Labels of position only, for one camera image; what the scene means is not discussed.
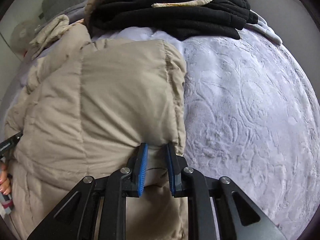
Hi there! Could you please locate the person's left hand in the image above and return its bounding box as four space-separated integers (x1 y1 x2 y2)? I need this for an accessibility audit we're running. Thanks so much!
0 163 11 195

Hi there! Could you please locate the beige puffer jacket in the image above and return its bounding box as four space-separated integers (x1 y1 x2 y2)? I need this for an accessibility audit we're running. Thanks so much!
4 24 188 239

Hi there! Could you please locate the black fleece garment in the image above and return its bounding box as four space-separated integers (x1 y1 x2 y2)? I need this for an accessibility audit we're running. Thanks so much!
89 0 258 41

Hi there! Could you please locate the lavender embossed bed blanket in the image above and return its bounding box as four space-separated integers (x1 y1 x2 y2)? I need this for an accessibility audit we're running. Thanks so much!
0 10 320 240

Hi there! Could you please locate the round beige cushion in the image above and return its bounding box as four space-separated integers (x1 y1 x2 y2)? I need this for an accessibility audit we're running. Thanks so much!
9 20 38 55

